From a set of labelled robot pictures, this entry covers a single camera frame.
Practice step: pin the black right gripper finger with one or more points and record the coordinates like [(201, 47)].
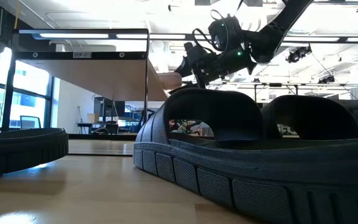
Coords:
[(183, 70), (188, 86)]

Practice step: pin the pink slide sandal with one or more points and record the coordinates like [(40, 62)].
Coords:
[(170, 81)]

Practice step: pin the black slide sandal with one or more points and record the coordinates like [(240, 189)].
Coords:
[(312, 115), (228, 109), (20, 149)]

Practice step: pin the wooden shelf with black frame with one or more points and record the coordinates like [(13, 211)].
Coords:
[(98, 77)]

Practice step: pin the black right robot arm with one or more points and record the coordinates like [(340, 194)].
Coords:
[(269, 34)]

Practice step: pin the dark background cabinet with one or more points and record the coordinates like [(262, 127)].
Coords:
[(107, 107)]

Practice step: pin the brown cardboard box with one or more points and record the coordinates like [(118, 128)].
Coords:
[(92, 118)]

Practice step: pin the black background stand frame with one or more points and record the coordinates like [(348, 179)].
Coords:
[(275, 84)]

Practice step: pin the large black ceiling camera rig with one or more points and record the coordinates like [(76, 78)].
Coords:
[(297, 55)]

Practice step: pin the black aluminium rig frame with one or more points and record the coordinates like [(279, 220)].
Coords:
[(104, 137)]

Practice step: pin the small black ceiling camera rig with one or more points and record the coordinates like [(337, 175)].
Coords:
[(326, 80)]

